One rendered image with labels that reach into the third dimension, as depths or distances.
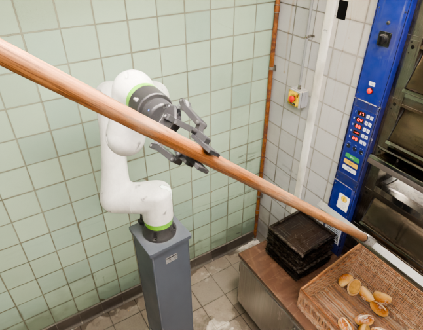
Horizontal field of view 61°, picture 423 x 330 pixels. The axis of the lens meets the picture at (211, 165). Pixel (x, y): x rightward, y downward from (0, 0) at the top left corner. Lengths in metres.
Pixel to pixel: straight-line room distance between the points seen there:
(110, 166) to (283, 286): 1.26
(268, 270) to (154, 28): 1.51
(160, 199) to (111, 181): 0.20
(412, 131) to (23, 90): 1.75
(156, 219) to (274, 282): 0.99
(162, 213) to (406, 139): 1.15
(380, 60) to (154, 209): 1.19
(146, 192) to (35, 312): 1.46
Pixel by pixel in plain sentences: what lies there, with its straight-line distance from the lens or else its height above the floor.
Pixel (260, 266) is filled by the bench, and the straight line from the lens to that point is 2.29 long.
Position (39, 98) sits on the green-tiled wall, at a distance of 1.85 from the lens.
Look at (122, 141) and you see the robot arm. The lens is 0.96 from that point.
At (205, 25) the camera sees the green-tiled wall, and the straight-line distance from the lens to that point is 2.05.
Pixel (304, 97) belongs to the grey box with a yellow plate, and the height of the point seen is 1.48.
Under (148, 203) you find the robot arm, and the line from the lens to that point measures 1.43.
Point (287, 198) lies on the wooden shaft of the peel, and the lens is 0.92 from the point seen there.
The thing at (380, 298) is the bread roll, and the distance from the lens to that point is 2.20.
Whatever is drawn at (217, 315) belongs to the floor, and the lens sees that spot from 2.77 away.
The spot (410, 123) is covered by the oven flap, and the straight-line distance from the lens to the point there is 1.86.
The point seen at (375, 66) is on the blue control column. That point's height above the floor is 1.78.
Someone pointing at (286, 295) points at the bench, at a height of 0.58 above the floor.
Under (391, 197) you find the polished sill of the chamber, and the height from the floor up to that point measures 1.17.
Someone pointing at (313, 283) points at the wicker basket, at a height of 0.71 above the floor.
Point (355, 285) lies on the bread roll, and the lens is 2.25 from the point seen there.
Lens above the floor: 2.33
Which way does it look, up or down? 35 degrees down
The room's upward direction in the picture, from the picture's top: straight up
